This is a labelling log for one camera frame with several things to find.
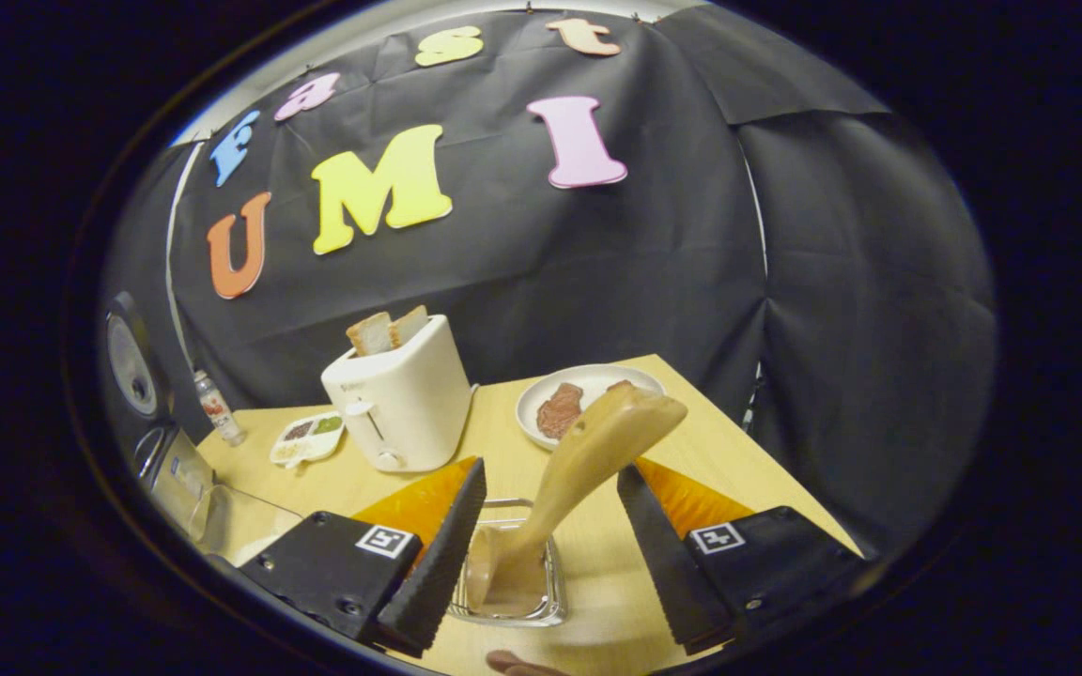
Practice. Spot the wooden spoon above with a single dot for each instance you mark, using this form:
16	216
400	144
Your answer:
597	441

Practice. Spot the dark grey rice cooker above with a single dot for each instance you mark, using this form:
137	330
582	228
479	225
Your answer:
132	361

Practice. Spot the small bottle with red label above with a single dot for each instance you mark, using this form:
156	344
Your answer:
218	411

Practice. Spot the clear box of rice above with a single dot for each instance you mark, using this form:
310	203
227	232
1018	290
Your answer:
250	526

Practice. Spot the toast slice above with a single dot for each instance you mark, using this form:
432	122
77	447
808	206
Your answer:
409	324
370	333

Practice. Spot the brown meat piece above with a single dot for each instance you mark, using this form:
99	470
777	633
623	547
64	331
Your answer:
560	410
618	386

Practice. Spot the white round plate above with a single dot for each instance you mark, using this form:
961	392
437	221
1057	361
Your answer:
597	376

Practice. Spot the white divided snack dish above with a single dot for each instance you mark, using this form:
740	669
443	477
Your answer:
306	439

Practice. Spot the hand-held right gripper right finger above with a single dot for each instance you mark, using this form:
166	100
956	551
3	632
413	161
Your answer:
663	563

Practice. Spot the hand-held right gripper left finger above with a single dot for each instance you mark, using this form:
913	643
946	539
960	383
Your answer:
438	563

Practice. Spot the clear chopstick holder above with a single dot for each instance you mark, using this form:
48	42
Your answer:
555	573

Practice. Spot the white toaster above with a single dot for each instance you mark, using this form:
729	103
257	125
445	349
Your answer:
409	404

